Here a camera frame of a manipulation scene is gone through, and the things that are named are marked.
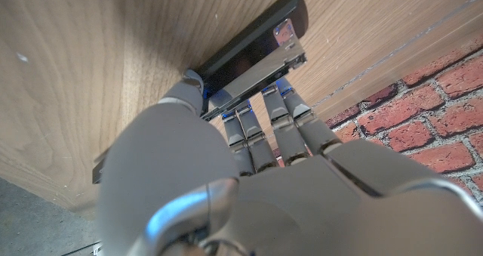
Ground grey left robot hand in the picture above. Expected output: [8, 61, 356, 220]
[96, 69, 483, 256]

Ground black stapler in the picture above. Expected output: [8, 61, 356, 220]
[92, 0, 309, 185]

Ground red brick printed backdrop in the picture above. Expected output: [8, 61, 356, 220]
[273, 36, 483, 208]

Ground clear tape strip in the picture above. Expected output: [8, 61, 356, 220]
[312, 0, 483, 108]

